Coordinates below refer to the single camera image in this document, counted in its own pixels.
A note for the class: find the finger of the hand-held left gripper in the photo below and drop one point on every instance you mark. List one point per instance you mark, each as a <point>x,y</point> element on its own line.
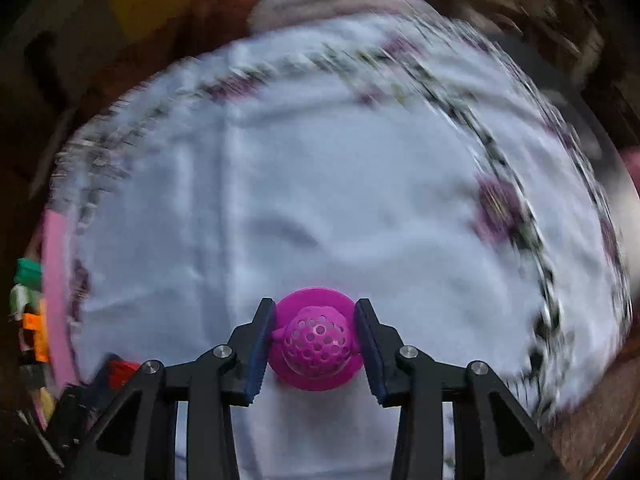
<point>75,410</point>

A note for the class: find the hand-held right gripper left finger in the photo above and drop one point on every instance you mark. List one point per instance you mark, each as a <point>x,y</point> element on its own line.
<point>260,360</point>

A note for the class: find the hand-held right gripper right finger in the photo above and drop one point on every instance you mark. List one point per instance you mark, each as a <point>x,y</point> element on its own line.
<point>372,360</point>

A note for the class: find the red toy block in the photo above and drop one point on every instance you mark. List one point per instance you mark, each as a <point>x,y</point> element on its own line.
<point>122,374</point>

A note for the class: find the orange toy block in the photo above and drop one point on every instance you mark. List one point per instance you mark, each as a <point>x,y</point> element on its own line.
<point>34,330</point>

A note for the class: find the pink cardboard box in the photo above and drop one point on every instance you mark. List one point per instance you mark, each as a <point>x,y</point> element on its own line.
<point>55,300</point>

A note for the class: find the green toy cup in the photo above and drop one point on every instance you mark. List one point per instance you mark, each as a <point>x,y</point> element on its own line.
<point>27,272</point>

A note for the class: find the white floral embroidered tablecloth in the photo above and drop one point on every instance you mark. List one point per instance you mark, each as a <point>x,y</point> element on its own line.
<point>350,185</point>

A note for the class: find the brown quilted jacket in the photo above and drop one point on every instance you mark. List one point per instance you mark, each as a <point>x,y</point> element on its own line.
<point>225,15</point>

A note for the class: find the pale pink bedding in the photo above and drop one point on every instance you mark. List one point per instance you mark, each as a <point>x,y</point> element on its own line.
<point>325,5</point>

